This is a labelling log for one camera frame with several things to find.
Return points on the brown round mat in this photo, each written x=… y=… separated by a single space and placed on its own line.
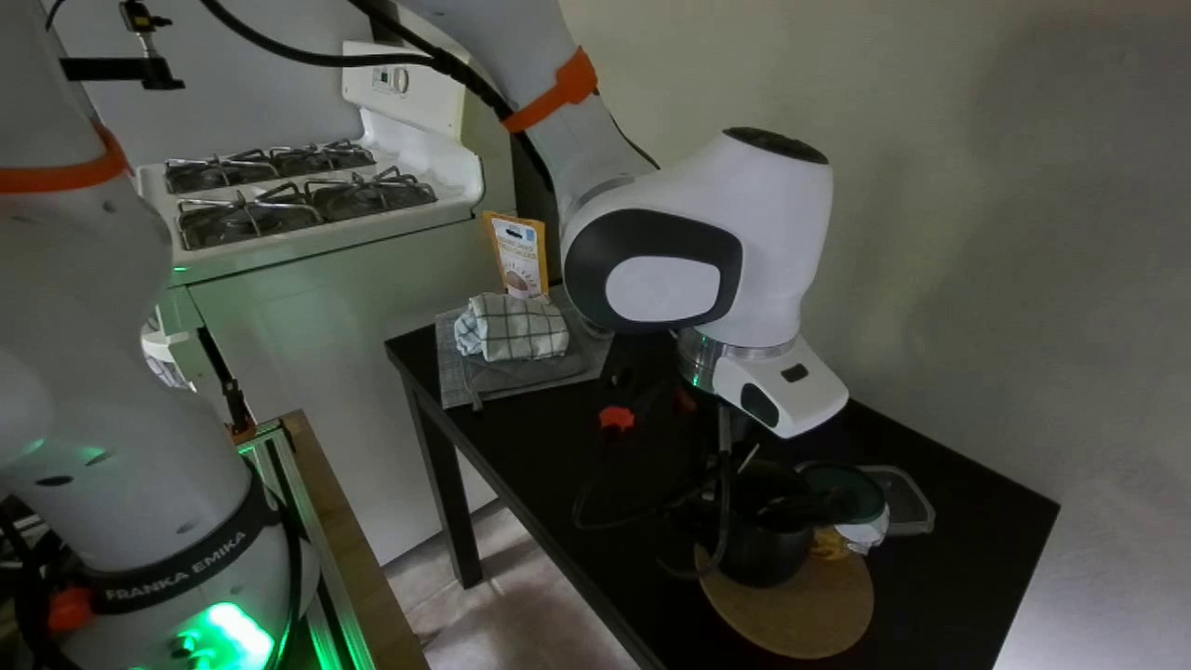
x=795 y=613

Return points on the white checked cloth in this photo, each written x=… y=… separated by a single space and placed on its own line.
x=507 y=325

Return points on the orange food packet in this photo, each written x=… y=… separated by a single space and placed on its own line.
x=520 y=256

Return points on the black table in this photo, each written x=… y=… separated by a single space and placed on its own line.
x=558 y=484

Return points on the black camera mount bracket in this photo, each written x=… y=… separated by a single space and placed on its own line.
x=124 y=64

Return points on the white gas stove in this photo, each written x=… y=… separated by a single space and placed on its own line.
x=298 y=188

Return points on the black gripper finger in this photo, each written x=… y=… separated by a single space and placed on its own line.
x=722 y=495
x=759 y=472

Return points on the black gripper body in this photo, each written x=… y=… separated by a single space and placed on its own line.
x=708 y=411

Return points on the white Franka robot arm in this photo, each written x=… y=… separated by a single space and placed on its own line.
x=692 y=235

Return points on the green cup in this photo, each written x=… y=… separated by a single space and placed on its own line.
x=848 y=495

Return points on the grey place mat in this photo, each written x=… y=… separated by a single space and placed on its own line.
x=522 y=370

